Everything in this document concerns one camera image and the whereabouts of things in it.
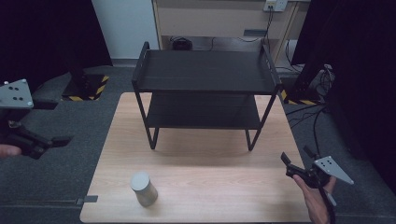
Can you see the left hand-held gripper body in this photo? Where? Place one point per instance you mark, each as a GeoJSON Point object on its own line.
{"type": "Point", "coordinates": [14, 95]}

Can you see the person's left hand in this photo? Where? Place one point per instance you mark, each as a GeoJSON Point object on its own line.
{"type": "Point", "coordinates": [8, 151]}

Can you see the black tape strip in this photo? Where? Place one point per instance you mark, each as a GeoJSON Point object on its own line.
{"type": "Point", "coordinates": [87, 199]}

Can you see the white wall socket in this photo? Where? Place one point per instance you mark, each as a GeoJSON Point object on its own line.
{"type": "Point", "coordinates": [275, 5]}

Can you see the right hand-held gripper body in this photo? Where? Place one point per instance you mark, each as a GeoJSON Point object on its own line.
{"type": "Point", "coordinates": [330, 168]}

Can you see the black device on floor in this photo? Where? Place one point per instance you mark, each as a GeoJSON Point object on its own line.
{"type": "Point", "coordinates": [181, 43]}

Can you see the grey cylindrical can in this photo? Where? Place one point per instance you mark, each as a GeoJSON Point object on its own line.
{"type": "Point", "coordinates": [144, 189]}

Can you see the black curtain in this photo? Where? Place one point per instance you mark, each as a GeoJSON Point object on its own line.
{"type": "Point", "coordinates": [46, 37]}
{"type": "Point", "coordinates": [355, 77]}

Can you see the light wooden cabinet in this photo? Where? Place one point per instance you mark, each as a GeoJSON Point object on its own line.
{"type": "Point", "coordinates": [224, 21]}

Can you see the black two-tier metal rack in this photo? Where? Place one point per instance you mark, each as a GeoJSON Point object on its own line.
{"type": "Point", "coordinates": [205, 84]}

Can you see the black stand base hazard tape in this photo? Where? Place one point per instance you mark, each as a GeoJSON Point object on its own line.
{"type": "Point", "coordinates": [299, 98]}
{"type": "Point", "coordinates": [85, 87]}

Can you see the person's right hand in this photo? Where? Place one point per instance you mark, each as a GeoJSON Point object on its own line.
{"type": "Point", "coordinates": [314, 202]}

